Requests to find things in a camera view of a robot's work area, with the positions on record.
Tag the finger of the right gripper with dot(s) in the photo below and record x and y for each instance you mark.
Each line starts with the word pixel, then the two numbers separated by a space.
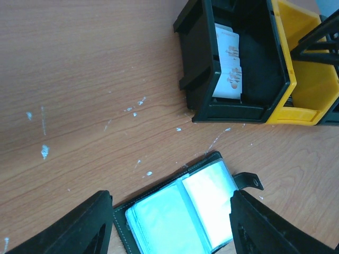
pixel 320 44

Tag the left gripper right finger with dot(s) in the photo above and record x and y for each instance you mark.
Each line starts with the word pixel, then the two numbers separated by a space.
pixel 258 229

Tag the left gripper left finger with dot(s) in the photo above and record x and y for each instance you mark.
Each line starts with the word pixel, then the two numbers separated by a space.
pixel 85 229

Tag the yellow bin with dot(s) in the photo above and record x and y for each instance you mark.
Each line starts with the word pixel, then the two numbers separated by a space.
pixel 313 86

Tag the black bin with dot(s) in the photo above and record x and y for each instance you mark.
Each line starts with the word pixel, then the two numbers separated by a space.
pixel 264 70
pixel 331 113

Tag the black leather card holder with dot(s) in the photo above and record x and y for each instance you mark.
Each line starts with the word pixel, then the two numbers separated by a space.
pixel 189 213

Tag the white cards stack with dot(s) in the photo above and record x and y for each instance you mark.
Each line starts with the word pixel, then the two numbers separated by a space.
pixel 229 85

